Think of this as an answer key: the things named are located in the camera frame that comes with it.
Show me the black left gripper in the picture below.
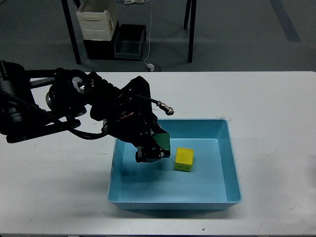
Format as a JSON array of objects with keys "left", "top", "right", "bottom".
[{"left": 102, "top": 76, "right": 170, "bottom": 163}]

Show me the green cube block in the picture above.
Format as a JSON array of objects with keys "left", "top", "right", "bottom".
[{"left": 152, "top": 133, "right": 170, "bottom": 152}]

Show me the yellow cube block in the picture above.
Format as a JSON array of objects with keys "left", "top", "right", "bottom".
[{"left": 174, "top": 147, "right": 194, "bottom": 172}]

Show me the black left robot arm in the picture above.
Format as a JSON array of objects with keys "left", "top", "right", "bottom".
[{"left": 0, "top": 61, "right": 174, "bottom": 162}]

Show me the black box under crate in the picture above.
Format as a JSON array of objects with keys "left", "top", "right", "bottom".
[{"left": 83, "top": 22, "right": 120, "bottom": 60}]

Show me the light blue plastic tray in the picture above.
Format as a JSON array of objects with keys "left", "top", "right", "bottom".
[{"left": 108, "top": 118, "right": 242, "bottom": 210}]

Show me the white power adapter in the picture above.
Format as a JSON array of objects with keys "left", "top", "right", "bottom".
[{"left": 146, "top": 63, "right": 155, "bottom": 72}]

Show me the grey plastic bin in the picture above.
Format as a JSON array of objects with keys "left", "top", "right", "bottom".
[{"left": 114, "top": 24, "right": 147, "bottom": 61}]

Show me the cream plastic crate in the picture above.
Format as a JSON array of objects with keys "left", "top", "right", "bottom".
[{"left": 76, "top": 0, "right": 118, "bottom": 41}]

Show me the black table leg right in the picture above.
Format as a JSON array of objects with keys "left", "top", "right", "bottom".
[{"left": 183, "top": 0, "right": 197, "bottom": 63}]

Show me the black table leg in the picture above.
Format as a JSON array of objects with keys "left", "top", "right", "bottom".
[
  {"left": 183, "top": 0, "right": 197, "bottom": 63},
  {"left": 61, "top": 0, "right": 81, "bottom": 65}
]

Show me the black table leg left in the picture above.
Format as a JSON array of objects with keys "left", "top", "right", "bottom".
[{"left": 61, "top": 0, "right": 81, "bottom": 65}]

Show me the white hanging cable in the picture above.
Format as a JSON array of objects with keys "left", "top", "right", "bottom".
[{"left": 144, "top": 0, "right": 153, "bottom": 66}]

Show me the white cable coil floor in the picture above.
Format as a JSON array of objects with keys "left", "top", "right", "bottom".
[{"left": 115, "top": 0, "right": 151, "bottom": 5}]

